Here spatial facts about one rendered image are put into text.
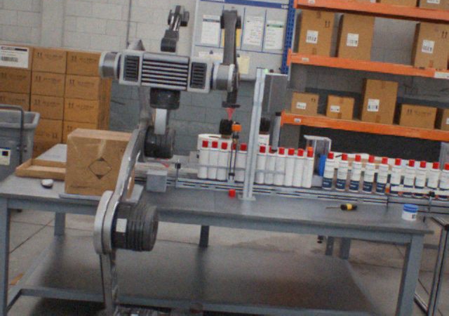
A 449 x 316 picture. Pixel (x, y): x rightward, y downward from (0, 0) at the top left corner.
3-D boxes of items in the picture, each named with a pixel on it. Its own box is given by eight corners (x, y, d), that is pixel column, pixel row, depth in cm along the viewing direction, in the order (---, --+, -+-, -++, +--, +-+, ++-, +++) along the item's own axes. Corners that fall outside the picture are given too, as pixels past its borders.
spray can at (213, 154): (215, 178, 317) (219, 140, 313) (216, 180, 312) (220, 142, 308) (206, 177, 316) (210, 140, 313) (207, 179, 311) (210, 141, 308)
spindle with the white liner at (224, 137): (229, 168, 346) (234, 118, 341) (230, 171, 337) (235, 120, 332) (214, 166, 345) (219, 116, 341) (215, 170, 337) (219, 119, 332)
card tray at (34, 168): (84, 170, 322) (85, 163, 322) (74, 181, 297) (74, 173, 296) (30, 165, 321) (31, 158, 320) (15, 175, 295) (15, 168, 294)
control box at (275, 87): (283, 111, 305) (287, 75, 301) (268, 112, 290) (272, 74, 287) (266, 108, 310) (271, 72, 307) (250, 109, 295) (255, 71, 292)
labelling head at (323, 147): (321, 182, 333) (327, 137, 328) (326, 187, 320) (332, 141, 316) (297, 180, 332) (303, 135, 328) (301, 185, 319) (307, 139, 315)
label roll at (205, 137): (197, 161, 356) (199, 137, 354) (194, 155, 376) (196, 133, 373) (229, 163, 359) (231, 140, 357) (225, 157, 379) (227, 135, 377)
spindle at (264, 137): (265, 159, 379) (270, 116, 374) (266, 162, 370) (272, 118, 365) (252, 158, 378) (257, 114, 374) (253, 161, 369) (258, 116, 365)
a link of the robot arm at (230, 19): (219, 2, 285) (239, 2, 284) (221, 17, 297) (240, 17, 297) (215, 84, 269) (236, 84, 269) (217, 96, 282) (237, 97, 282)
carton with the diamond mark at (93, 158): (134, 186, 291) (138, 133, 287) (130, 199, 268) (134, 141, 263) (73, 181, 288) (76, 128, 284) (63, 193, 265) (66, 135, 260)
